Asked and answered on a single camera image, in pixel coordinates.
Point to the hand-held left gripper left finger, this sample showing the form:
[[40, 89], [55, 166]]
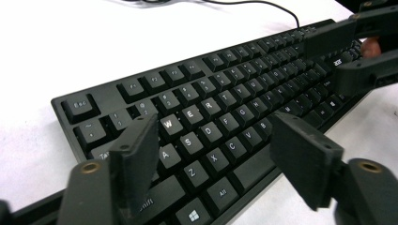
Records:
[[134, 162]]

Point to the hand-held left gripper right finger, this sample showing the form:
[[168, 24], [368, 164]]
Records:
[[305, 159]]

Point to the black computer keyboard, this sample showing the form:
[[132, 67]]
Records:
[[225, 103]]

